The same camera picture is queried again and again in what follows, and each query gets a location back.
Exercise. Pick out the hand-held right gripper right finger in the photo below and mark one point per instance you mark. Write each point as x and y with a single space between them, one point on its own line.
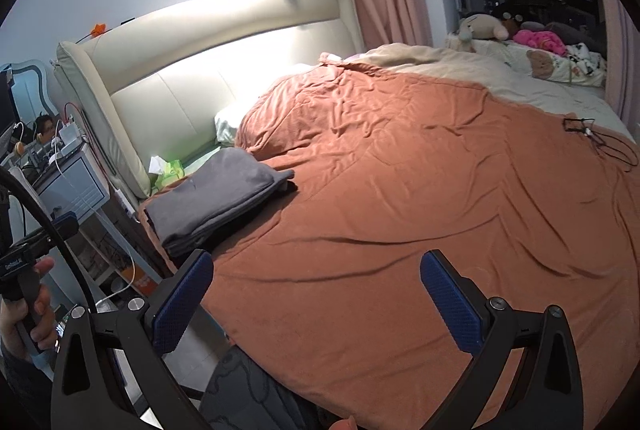
450 300

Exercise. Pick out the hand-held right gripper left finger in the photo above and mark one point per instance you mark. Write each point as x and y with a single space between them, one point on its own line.
182 300

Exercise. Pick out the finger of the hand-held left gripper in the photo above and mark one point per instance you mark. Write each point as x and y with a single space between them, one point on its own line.
65 224

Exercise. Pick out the grey t-shirt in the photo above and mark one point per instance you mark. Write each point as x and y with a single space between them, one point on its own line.
215 185

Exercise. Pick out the person's left hand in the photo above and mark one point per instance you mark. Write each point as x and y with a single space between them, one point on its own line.
45 320

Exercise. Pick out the grey nightstand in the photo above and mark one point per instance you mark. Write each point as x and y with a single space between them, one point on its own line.
75 185

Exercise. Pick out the orange box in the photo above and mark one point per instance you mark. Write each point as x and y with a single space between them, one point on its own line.
145 282

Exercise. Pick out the folded dark grey garment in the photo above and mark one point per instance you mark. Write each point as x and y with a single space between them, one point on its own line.
200 242

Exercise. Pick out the white charger box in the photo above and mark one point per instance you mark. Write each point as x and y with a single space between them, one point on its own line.
70 133

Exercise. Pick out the grey printed pants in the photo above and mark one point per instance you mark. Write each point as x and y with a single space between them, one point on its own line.
250 390

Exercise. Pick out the green tissue pack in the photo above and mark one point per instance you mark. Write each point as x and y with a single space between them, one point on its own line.
172 170

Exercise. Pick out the orange blanket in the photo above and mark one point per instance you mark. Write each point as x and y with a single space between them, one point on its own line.
400 170

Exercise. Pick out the wavy-edged mirror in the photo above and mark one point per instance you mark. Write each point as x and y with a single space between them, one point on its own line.
25 85

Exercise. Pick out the orange flower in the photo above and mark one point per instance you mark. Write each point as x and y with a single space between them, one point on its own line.
99 29

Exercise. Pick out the cream padded headboard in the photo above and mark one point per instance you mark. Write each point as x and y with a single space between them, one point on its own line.
200 75

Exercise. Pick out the bear print cream quilt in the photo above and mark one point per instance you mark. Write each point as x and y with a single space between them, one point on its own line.
540 60

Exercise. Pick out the beige plush toy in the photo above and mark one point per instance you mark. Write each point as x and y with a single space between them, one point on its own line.
480 28

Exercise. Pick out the pink plush toy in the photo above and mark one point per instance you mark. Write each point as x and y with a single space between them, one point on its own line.
540 40

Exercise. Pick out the white cloth with black print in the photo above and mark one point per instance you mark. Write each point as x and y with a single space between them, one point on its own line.
585 60

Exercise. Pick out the brown plush bear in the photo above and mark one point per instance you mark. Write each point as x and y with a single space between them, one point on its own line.
512 23

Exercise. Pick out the dark grey cushion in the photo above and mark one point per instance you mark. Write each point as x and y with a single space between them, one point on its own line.
570 33

